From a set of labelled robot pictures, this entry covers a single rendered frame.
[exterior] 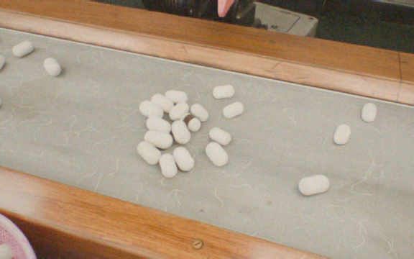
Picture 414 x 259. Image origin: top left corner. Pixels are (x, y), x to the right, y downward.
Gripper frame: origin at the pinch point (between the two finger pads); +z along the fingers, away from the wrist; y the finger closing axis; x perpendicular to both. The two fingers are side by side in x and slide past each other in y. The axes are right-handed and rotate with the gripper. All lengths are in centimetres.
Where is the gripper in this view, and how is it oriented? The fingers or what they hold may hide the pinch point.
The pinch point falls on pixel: (222, 9)
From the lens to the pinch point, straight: 57.2
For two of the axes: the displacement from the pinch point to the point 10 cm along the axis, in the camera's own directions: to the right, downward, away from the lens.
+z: -2.4, 9.7, -0.9
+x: 1.8, 1.4, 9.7
